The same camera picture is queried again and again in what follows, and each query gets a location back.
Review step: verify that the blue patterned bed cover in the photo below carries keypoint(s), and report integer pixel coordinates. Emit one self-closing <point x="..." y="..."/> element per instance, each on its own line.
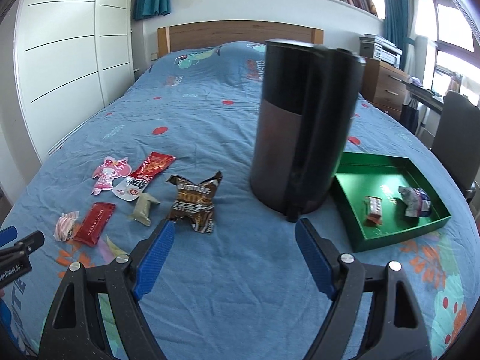
<point x="241" y="292"/>

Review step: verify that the blue silver snack bag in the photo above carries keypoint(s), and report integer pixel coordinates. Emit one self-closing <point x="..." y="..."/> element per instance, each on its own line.
<point x="417" y="201"/>

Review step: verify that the brown nutritious snack bag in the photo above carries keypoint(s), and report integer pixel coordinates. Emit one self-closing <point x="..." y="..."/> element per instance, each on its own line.
<point x="195" y="201"/>

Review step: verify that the dark red snack pack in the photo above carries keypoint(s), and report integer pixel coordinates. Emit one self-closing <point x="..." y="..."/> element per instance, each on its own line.
<point x="94" y="222"/>

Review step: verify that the white printer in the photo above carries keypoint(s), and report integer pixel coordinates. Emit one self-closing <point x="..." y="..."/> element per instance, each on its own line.
<point x="377" y="47"/>

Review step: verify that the wooden drawer chest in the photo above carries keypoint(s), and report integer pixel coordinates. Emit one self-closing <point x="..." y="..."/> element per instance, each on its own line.
<point x="384" y="86"/>

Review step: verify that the red white biscuit pack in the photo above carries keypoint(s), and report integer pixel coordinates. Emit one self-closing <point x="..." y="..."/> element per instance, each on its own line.
<point x="374" y="212"/>

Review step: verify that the white wardrobe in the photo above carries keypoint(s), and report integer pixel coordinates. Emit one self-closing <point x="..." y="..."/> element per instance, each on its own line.
<point x="72" y="59"/>

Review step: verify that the pink My Melody candy bag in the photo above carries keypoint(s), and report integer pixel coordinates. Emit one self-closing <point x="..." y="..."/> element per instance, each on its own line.
<point x="110" y="169"/>

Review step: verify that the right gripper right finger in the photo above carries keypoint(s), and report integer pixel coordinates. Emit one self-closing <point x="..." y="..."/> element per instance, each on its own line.
<point x="395" y="328"/>

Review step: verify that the grey office chair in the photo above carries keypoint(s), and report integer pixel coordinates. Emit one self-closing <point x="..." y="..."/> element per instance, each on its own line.
<point x="456" y="142"/>

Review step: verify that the teal curtain right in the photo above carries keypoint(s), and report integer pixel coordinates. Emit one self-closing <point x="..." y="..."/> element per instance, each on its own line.
<point x="399" y="28"/>

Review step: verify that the beige snack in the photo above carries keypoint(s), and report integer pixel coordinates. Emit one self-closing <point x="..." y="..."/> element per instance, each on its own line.
<point x="141" y="211"/>

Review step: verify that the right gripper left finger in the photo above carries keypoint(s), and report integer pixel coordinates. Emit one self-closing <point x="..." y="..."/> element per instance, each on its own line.
<point x="74" y="327"/>

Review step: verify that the desk by window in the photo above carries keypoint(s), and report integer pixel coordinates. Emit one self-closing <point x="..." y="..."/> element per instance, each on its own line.
<point x="428" y="100"/>

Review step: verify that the green tray box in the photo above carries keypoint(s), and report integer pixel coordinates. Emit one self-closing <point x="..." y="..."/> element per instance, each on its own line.
<point x="360" y="175"/>

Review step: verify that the red white snack pouch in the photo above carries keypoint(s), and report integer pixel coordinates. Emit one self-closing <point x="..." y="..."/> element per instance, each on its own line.
<point x="129" y="188"/>

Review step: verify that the black brown electric kettle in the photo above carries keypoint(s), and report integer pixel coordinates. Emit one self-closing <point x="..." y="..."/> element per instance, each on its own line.
<point x="308" y="99"/>

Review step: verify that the dark tote bag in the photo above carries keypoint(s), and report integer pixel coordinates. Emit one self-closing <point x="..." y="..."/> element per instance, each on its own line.
<point x="409" y="116"/>

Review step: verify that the pink striped candy pack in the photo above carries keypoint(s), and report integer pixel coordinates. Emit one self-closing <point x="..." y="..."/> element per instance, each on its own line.
<point x="66" y="226"/>

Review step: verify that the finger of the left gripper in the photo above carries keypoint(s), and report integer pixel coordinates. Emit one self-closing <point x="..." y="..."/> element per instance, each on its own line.
<point x="24" y="247"/>
<point x="8" y="235"/>

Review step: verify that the wooden headboard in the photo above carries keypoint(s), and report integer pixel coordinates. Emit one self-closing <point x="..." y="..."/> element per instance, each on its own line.
<point x="213" y="33"/>

